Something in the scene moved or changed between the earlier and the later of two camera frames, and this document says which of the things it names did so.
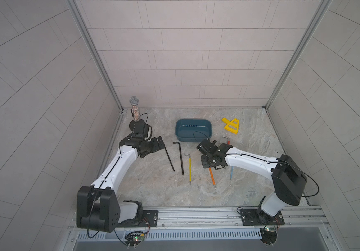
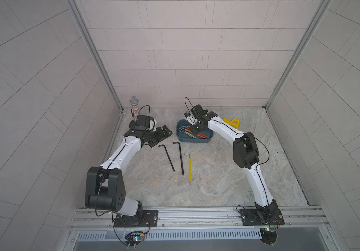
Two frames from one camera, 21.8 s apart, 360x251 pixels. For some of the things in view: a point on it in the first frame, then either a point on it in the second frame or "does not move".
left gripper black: x=155 y=146 -> x=159 y=136
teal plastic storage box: x=193 y=130 does not move
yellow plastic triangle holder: x=233 y=125 does not move
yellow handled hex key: x=190 y=168 does not move
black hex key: x=175 y=143 does not move
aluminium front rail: x=293 y=218 does not move
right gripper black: x=203 y=163 -> x=194 y=129
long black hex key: x=172 y=164 does not move
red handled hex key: x=228 y=142 -> x=200 y=134
